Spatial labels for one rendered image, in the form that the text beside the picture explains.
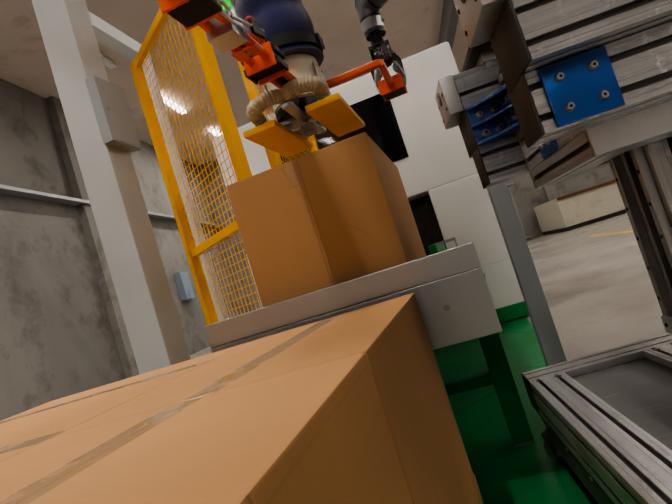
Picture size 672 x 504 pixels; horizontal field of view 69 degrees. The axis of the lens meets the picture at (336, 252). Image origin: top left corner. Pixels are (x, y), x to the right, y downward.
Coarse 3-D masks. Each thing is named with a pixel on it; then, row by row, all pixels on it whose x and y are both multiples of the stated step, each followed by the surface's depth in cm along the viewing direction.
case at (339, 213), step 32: (320, 160) 124; (352, 160) 122; (384, 160) 143; (256, 192) 129; (288, 192) 127; (320, 192) 124; (352, 192) 122; (384, 192) 120; (256, 224) 129; (288, 224) 127; (320, 224) 125; (352, 224) 122; (384, 224) 120; (256, 256) 129; (288, 256) 127; (320, 256) 125; (352, 256) 123; (384, 256) 121; (416, 256) 143; (288, 288) 127; (320, 288) 125
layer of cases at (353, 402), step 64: (384, 320) 70; (128, 384) 102; (192, 384) 66; (256, 384) 49; (320, 384) 39; (384, 384) 51; (0, 448) 63; (64, 448) 47; (128, 448) 38; (192, 448) 31; (256, 448) 27; (320, 448) 30; (384, 448) 44; (448, 448) 81
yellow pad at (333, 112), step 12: (336, 96) 129; (312, 108) 131; (324, 108) 132; (336, 108) 135; (348, 108) 139; (324, 120) 142; (336, 120) 146; (348, 120) 149; (360, 120) 154; (336, 132) 158; (348, 132) 162
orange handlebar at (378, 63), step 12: (204, 24) 99; (252, 36) 113; (240, 48) 114; (252, 48) 113; (264, 48) 118; (240, 60) 116; (252, 60) 120; (288, 72) 133; (348, 72) 148; (360, 72) 148; (384, 72) 153; (276, 84) 137; (336, 84) 150
